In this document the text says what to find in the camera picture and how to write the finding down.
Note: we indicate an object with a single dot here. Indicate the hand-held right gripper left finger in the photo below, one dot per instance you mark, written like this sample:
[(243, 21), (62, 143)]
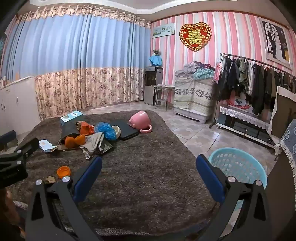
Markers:
[(87, 178)]

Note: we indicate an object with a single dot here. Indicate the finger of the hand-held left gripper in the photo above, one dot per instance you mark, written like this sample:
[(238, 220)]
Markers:
[(29, 146)]

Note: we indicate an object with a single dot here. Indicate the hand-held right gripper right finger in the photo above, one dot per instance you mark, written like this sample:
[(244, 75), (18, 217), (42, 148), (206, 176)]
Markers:
[(210, 178)]

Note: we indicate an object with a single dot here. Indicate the light blue plastic basket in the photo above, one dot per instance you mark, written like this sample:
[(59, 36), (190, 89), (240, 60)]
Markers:
[(238, 164)]

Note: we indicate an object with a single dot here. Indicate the orange fruit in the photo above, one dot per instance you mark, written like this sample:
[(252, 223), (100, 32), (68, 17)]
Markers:
[(79, 139), (69, 142)]

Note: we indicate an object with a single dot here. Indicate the blue plastic bag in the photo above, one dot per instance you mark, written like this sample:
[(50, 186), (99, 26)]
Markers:
[(105, 131)]

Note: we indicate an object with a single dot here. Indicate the person's left forearm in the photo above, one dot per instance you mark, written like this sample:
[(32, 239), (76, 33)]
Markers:
[(7, 206)]

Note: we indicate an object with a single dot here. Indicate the white paper scrap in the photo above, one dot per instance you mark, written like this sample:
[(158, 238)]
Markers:
[(47, 146)]

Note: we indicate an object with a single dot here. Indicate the orange plastic lid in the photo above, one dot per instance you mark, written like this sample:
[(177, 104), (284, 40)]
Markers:
[(63, 172)]

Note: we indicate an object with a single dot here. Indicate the brown cardboard piece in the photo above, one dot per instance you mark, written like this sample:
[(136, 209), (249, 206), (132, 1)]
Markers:
[(60, 147)]

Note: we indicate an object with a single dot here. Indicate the newspaper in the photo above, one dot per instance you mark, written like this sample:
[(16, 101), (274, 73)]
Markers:
[(92, 141)]

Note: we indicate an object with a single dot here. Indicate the brown paper scrap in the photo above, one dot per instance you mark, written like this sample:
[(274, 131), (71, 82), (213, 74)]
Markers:
[(49, 179)]

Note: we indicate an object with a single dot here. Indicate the white low cabinet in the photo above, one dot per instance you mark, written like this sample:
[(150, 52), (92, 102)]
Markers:
[(18, 104)]

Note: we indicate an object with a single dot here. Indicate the orange plastic bag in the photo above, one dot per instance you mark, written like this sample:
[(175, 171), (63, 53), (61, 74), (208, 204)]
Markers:
[(86, 128)]

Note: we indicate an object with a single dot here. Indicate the light blue cardboard box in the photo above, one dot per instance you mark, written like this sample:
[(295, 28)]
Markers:
[(70, 117)]

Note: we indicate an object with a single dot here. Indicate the brown crumpled wrapper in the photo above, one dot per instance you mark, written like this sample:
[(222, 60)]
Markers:
[(79, 124)]

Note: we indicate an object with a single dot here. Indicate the cream bowl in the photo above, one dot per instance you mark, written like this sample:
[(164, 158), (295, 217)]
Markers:
[(116, 131)]

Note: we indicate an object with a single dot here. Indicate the low dark media cabinet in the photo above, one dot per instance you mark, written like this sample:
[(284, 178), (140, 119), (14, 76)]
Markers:
[(245, 132)]

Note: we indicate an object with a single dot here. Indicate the black cushion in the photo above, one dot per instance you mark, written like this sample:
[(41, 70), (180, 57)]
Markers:
[(127, 131)]

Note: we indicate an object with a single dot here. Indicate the white lace cloth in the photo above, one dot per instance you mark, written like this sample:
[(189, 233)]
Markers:
[(245, 117)]

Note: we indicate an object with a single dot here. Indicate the pink pig-shaped pot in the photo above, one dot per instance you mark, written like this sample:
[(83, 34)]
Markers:
[(140, 119)]

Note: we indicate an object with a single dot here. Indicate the red flat item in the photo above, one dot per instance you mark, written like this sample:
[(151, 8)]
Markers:
[(240, 104)]

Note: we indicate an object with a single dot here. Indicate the appliance with patterned cover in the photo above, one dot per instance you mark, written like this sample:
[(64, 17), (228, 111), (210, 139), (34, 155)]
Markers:
[(194, 97)]

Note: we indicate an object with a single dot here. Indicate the blue patterned cloth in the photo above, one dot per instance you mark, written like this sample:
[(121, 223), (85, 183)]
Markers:
[(290, 141)]

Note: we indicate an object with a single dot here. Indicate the white fringed cloth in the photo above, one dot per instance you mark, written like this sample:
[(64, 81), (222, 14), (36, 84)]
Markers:
[(275, 104)]

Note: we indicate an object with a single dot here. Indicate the blue and floral curtain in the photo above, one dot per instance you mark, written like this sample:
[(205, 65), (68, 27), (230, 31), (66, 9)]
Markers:
[(81, 58)]

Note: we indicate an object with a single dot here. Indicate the pink hanging bag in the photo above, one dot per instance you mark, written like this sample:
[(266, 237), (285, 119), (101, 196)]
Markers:
[(217, 71)]

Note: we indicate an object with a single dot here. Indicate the row of hanging clothes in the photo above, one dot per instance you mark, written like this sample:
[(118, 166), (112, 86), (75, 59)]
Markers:
[(256, 81)]

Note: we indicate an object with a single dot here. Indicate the grey water dispenser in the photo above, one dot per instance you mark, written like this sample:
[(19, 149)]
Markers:
[(150, 88)]

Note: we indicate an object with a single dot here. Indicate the pile of folded clothes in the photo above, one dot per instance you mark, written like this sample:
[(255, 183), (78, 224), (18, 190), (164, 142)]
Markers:
[(198, 69)]

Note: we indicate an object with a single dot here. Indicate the metal clothes rack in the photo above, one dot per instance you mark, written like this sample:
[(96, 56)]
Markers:
[(254, 60)]

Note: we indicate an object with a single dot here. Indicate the blue cloth bundle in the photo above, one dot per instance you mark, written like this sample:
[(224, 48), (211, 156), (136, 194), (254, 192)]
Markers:
[(156, 60)]

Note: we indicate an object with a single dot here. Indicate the red heart wall decoration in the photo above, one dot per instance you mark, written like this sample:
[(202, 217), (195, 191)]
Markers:
[(195, 34)]

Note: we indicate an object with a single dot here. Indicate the wall poster with window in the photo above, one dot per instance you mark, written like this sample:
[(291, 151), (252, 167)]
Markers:
[(275, 39)]

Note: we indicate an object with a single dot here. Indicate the long landscape wall picture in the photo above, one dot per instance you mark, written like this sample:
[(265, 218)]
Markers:
[(163, 30)]

